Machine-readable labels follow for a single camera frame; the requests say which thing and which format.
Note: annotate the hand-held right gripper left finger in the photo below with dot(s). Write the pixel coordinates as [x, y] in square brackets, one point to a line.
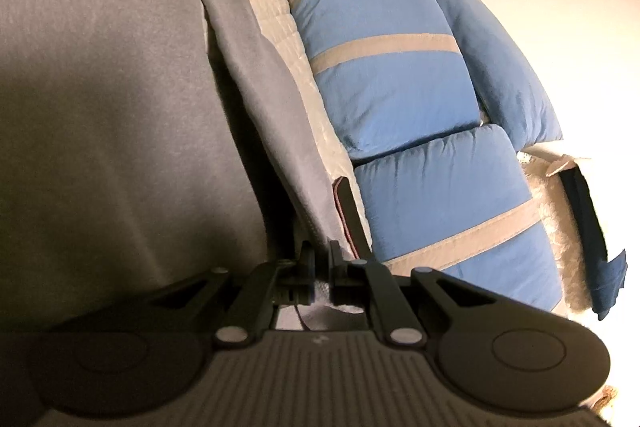
[310, 269]

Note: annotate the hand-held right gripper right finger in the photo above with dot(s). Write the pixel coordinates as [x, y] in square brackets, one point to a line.
[336, 267]

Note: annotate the grey garment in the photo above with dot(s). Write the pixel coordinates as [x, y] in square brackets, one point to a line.
[100, 107]

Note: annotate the blue grey-striped pillow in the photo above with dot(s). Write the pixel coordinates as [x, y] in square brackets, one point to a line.
[440, 187]
[380, 97]

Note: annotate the white fluffy rug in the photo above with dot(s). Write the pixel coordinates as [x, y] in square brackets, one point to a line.
[550, 217]

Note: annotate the plain blue pillow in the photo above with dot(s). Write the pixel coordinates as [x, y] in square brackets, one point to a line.
[505, 72]

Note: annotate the dark blue cloth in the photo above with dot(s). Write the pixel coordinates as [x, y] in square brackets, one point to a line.
[590, 232]

